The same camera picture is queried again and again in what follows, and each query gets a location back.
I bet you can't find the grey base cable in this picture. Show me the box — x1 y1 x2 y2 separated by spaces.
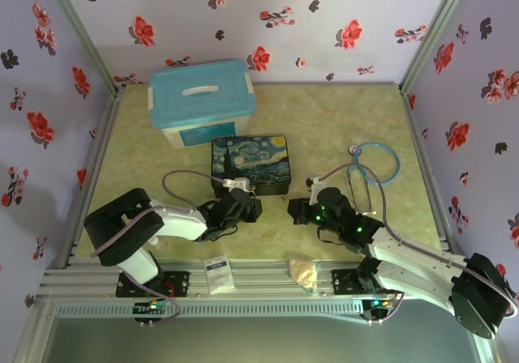
136 293 182 324

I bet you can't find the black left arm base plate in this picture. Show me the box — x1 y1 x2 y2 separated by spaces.
116 271 192 299

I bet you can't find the storage box with blue lid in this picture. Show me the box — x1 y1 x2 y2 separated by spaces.
147 58 257 151

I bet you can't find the aluminium side frame rail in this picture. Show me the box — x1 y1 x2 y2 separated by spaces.
59 86 123 271

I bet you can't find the grey left arm cable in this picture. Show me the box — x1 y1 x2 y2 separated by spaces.
91 170 228 259

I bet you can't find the white paper packet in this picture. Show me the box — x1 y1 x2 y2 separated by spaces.
202 253 237 297

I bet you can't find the perforated grey cable duct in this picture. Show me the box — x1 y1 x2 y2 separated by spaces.
54 300 366 318

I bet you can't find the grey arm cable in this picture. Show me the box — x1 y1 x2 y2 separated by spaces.
318 163 519 320
91 170 228 259

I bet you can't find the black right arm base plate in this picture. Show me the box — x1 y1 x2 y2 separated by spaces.
330 267 368 297

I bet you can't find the clear bag with beige contents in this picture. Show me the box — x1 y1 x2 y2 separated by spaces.
286 257 320 296

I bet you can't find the grey right arm cable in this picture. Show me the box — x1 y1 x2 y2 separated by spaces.
318 163 519 320

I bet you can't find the blue stethoscope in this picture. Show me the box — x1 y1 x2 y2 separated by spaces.
346 141 402 212

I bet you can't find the starry night tin box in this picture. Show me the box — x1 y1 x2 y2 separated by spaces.
210 135 294 198

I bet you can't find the aluminium table edge rail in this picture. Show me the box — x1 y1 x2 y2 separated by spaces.
39 258 406 300

